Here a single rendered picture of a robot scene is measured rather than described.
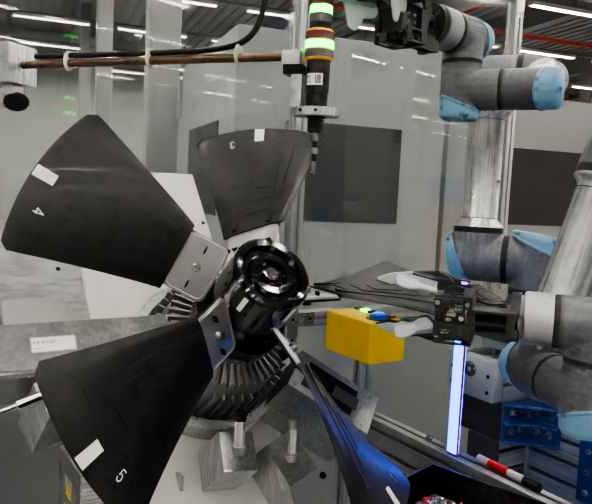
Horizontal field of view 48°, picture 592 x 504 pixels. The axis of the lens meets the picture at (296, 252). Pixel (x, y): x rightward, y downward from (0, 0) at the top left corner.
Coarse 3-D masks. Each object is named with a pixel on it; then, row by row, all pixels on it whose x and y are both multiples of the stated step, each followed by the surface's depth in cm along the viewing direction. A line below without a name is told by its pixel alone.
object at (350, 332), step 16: (336, 320) 149; (352, 320) 144; (368, 320) 142; (336, 336) 149; (352, 336) 144; (368, 336) 140; (384, 336) 142; (336, 352) 150; (352, 352) 144; (368, 352) 140; (384, 352) 142; (400, 352) 144
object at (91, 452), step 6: (96, 444) 74; (84, 450) 73; (90, 450) 73; (96, 450) 74; (102, 450) 74; (78, 456) 72; (84, 456) 72; (90, 456) 73; (96, 456) 74; (78, 462) 72; (84, 462) 72; (90, 462) 73; (84, 468) 72
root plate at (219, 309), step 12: (216, 312) 90; (228, 312) 92; (204, 324) 88; (216, 324) 91; (228, 324) 93; (204, 336) 89; (228, 336) 94; (216, 348) 91; (228, 348) 94; (216, 360) 92
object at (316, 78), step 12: (312, 60) 99; (324, 60) 99; (312, 72) 99; (324, 72) 99; (312, 84) 99; (324, 84) 99; (312, 96) 99; (324, 96) 99; (312, 120) 100; (312, 132) 100
